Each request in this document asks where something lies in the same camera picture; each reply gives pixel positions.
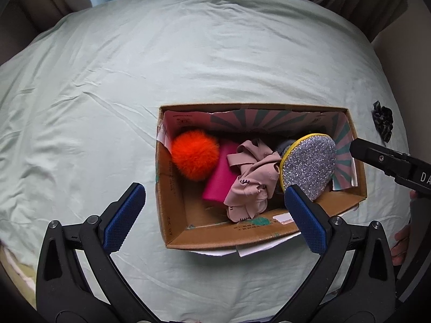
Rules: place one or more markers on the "cream folded bedding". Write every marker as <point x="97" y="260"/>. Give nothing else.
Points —
<point x="16" y="269"/>

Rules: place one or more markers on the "black scrunchie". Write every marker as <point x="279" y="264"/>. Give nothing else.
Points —
<point x="383" y="121"/>

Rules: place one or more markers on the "patterned cardboard box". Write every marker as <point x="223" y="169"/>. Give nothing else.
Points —
<point x="175" y="215"/>

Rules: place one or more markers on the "person's right hand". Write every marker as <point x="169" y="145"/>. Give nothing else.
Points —
<point x="402" y="242"/>

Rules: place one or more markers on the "magenta pouch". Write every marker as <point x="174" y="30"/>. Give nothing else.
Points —
<point x="220" y="181"/>

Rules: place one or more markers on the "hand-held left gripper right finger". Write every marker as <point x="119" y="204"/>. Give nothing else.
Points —
<point x="304" y="217"/>

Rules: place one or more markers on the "silver glitter pad yellow edge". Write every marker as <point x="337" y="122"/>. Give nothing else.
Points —
<point x="309" y="165"/>

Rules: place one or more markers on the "grey sock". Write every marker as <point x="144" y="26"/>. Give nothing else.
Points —
<point x="286" y="146"/>

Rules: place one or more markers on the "pink printed cloth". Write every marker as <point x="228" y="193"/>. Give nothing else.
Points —
<point x="251" y="181"/>

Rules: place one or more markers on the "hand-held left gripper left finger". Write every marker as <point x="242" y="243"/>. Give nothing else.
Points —
<point x="126" y="217"/>

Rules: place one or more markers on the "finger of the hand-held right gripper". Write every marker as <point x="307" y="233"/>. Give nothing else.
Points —
<point x="370" y="154"/>

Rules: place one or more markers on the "orange fluffy pompom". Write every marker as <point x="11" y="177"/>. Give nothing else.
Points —
<point x="195" y="154"/>

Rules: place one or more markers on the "pale green bed sheet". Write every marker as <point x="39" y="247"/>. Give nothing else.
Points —
<point x="134" y="74"/>

